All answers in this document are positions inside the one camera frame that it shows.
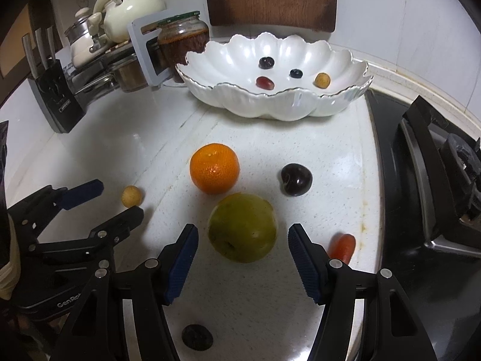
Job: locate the green apple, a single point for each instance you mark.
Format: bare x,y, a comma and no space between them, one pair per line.
242,227

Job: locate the orange tangerine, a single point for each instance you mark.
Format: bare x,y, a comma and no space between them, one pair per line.
214,168

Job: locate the white scalloped ceramic bowl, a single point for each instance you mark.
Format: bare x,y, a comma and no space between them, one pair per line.
233,97

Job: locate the blueberry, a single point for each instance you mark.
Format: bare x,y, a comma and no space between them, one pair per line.
296,73
197,336

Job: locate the black glass gas cooktop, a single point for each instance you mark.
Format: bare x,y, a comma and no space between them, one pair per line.
413,289

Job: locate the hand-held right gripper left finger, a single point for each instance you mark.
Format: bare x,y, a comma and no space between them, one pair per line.
184,263

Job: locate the small white electric pot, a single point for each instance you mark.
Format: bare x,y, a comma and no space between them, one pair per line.
80,45

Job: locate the person's left forearm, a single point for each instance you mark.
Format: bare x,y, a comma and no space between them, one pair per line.
7,274

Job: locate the black knife block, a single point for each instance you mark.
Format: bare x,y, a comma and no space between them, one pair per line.
56,97

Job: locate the large wooden cutting board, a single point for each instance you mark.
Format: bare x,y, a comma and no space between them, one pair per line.
270,0

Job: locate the dark purple plum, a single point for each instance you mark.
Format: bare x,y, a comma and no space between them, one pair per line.
297,179

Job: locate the wooden trivet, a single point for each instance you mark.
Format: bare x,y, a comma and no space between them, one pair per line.
117,46

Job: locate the white rectangular frame stand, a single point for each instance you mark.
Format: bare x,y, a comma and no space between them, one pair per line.
139,45

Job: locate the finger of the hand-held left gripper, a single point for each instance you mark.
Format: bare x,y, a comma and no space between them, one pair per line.
82,191
124,220

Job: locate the black burner grate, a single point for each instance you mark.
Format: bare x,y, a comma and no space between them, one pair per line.
424,139

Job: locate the red cherry tomato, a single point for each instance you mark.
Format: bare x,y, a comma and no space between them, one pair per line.
342,246

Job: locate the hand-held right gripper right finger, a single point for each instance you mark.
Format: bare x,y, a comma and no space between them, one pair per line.
306,267

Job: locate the glass jar of brown sauce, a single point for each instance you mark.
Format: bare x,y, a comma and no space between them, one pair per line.
180,41

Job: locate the steel pan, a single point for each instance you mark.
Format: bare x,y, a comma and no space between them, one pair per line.
94,84

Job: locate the cream ceramic teapot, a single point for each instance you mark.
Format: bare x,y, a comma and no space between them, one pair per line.
131,11

